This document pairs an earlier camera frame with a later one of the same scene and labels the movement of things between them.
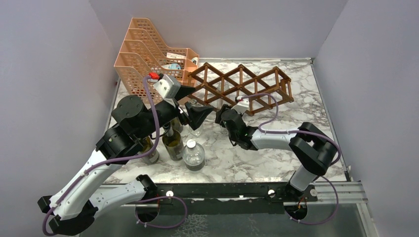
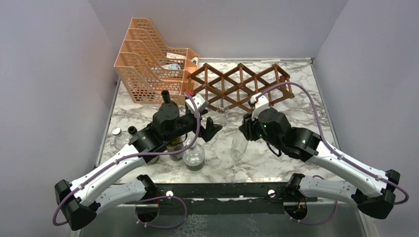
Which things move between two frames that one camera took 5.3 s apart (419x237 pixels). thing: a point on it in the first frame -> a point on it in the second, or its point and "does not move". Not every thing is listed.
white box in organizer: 173,55 does not move
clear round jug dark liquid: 193,156 does not move
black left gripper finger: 197,115 -> 211,130
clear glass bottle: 219,101 -> 238,147
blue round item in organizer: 172,66 does not move
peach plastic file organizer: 143,52 does not move
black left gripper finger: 184,91 -> 204,111
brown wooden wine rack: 239,85 does not move
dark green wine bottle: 173,142 does not move
